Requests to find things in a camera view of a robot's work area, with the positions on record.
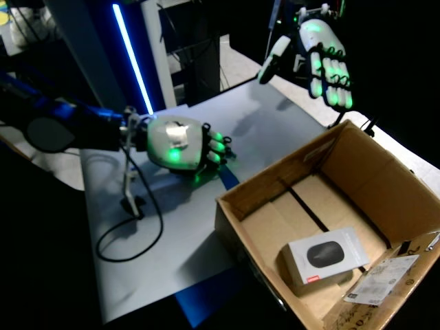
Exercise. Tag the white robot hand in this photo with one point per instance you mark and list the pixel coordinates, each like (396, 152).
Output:
(172, 151)
(319, 34)

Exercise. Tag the grey mouse box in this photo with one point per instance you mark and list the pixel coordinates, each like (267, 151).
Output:
(323, 256)

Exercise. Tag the brown cardboard box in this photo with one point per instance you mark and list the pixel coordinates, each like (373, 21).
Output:
(378, 192)

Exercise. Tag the black metal rack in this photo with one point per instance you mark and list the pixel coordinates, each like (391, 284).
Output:
(203, 68)

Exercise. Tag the blue-white LED light strip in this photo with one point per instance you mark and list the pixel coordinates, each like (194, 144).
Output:
(127, 44)

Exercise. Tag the grey slanted pillar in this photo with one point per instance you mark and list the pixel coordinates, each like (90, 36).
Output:
(79, 41)

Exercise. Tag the white background object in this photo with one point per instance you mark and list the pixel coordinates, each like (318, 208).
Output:
(24, 27)

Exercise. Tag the white shipping label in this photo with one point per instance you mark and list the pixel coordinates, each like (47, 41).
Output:
(381, 278)

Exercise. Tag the white vertical post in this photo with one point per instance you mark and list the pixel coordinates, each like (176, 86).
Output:
(156, 51)

